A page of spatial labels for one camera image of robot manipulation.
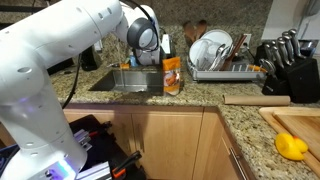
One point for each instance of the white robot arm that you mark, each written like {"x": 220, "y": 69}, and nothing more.
{"x": 29, "y": 108}

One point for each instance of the stainless steel sink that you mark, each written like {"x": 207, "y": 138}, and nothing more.
{"x": 130, "y": 81}

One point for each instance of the orange snack bag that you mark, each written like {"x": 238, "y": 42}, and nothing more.
{"x": 171, "y": 76}

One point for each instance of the white blue soap bottle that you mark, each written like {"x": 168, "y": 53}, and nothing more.
{"x": 133, "y": 61}

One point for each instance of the orange sponge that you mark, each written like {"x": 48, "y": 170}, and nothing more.
{"x": 124, "y": 66}

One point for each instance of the wooden cabinet door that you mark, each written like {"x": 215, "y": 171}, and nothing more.
{"x": 168, "y": 143}

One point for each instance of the wooden spoons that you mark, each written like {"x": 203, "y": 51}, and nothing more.
{"x": 194, "y": 32}

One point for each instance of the brown paper roll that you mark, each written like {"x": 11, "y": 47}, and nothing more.
{"x": 258, "y": 100}

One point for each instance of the white plate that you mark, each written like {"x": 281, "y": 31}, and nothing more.
{"x": 219, "y": 36}

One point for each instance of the grey dish drying rack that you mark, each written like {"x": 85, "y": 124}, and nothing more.
{"x": 242, "y": 72}

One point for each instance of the orange black clamp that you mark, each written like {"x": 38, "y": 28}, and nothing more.
{"x": 120, "y": 170}

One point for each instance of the black coffee machine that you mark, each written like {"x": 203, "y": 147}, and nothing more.
{"x": 60, "y": 66}

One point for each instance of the black knife block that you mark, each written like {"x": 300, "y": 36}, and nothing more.
{"x": 299, "y": 81}

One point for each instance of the yellow rubber duck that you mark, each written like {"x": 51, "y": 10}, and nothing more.
{"x": 290, "y": 147}

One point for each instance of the wooden cutting board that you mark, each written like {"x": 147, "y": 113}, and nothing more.
{"x": 302, "y": 122}

